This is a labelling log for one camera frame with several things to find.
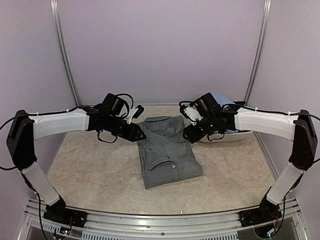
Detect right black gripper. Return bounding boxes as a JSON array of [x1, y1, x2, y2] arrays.
[[183, 115, 217, 143]]

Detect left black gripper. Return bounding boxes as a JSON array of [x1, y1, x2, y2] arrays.
[[105, 115, 147, 143]]

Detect grey long sleeve shirt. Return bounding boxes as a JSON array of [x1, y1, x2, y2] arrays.
[[137, 116, 203, 189]]

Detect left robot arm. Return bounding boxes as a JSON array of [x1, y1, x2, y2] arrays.
[[6, 93, 146, 223]]

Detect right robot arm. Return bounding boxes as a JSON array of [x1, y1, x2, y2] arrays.
[[178, 92, 318, 222]]

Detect light blue shirt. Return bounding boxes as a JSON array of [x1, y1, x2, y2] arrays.
[[211, 92, 234, 106]]

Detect white plastic bin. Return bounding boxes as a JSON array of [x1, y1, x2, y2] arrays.
[[199, 130, 253, 143]]

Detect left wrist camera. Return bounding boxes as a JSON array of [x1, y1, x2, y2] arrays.
[[124, 105, 145, 125]]

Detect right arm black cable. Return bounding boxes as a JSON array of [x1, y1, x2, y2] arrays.
[[178, 99, 320, 165]]

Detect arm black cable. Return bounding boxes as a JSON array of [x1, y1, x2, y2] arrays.
[[178, 99, 320, 165], [0, 93, 136, 171]]

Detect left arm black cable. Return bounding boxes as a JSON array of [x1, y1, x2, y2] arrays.
[[0, 93, 136, 171]]

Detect front aluminium rail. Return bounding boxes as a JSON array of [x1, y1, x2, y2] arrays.
[[17, 198, 308, 240]]

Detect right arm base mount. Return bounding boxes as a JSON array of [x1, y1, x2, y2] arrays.
[[238, 207, 283, 227]]

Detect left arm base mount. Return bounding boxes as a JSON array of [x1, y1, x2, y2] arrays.
[[43, 208, 88, 228]]

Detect right aluminium frame post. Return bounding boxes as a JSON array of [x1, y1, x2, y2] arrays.
[[244, 0, 272, 104]]

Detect aluminium frame post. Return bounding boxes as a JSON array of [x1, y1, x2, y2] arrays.
[[50, 0, 82, 106], [244, 0, 272, 104]]

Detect left aluminium frame post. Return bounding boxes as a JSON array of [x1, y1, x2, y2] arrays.
[[50, 0, 82, 106]]

